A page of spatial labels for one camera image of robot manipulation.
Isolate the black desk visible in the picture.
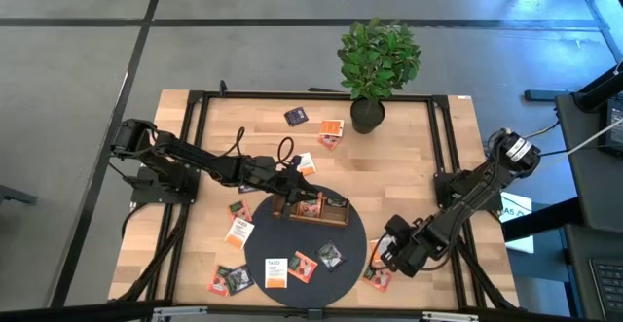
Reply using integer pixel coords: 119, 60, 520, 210
554, 92, 623, 322

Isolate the dark blue tea packet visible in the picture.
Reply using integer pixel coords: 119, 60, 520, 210
283, 106, 310, 128

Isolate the white paper sign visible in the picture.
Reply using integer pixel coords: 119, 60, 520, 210
498, 191, 535, 255

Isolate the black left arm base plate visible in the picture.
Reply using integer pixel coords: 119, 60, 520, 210
128, 165, 201, 205

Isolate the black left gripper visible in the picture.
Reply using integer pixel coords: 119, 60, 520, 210
265, 155, 322, 216

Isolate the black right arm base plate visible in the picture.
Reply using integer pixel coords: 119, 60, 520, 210
434, 171, 503, 212

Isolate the green potted plant black pot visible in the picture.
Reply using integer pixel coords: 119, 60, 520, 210
336, 18, 422, 135

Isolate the white cable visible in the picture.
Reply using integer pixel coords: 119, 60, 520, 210
564, 116, 623, 158

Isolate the wooden three-compartment tray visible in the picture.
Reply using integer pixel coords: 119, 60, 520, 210
271, 189, 350, 228

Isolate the round dark woven placemat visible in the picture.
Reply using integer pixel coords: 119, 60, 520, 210
243, 183, 368, 309

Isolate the black diagonal desk beam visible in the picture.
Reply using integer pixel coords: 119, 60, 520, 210
500, 197, 585, 243

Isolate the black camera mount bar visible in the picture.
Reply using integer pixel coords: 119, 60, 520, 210
0, 300, 623, 322

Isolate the black metal table frame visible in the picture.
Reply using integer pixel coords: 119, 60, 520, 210
107, 88, 520, 313

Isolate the black keyboard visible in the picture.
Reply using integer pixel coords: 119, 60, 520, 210
588, 257, 623, 321

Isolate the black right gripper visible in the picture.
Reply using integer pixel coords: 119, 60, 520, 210
379, 213, 439, 279

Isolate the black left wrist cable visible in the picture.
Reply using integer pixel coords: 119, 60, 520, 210
232, 125, 296, 168

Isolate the orange peach tea packet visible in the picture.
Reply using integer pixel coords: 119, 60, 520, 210
287, 250, 319, 284
206, 264, 234, 298
297, 196, 323, 219
226, 198, 253, 224
317, 134, 342, 152
362, 266, 394, 293

